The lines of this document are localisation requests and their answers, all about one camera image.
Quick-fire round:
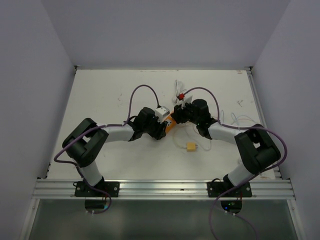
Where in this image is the orange power strip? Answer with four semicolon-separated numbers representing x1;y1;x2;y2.
164;114;177;134

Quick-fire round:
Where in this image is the white usb cable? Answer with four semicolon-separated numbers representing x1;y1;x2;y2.
192;124;213;152

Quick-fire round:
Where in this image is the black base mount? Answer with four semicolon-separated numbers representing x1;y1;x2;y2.
206;178;253;198
72;180;120;198

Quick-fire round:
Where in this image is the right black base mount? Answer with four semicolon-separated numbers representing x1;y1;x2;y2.
206;178;253;198

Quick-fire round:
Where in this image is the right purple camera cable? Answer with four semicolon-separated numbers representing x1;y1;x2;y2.
184;86;289;240

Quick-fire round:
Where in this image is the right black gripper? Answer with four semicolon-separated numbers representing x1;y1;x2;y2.
170;99;200;126

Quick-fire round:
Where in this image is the pink usb cable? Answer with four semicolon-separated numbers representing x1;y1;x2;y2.
234;115;261;126

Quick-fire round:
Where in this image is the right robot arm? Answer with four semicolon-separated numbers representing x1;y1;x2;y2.
171;99;281;197

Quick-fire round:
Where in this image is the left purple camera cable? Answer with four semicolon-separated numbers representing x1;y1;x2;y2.
53;85;161;216

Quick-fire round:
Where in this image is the right aluminium side rail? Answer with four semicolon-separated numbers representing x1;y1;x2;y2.
244;65;283;180

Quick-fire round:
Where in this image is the aluminium front rail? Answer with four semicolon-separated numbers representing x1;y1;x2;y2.
31;179;295;200

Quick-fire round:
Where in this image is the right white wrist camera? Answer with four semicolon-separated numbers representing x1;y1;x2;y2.
176;93;193;109

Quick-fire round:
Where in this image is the yellow usb cable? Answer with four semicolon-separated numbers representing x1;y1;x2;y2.
172;127;193;151

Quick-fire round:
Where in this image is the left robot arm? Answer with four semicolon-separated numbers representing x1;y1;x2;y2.
62;106;170;197

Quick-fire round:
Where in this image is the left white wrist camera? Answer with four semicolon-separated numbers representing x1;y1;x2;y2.
154;106;170;123

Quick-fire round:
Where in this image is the orange strip white cord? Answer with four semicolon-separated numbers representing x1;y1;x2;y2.
171;79;188;105

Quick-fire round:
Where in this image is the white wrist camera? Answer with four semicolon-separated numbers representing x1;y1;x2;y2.
154;106;170;123
176;93;193;109

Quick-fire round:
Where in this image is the light blue usb cable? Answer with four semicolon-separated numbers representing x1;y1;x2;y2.
219;112;256;127

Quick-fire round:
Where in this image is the yellow charger plug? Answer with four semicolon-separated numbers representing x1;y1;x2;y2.
186;142;198;152

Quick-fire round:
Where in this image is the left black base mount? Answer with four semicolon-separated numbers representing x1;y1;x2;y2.
72;180;120;198

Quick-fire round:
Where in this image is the purple camera cable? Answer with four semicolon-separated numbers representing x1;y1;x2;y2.
184;86;289;240
53;85;161;216

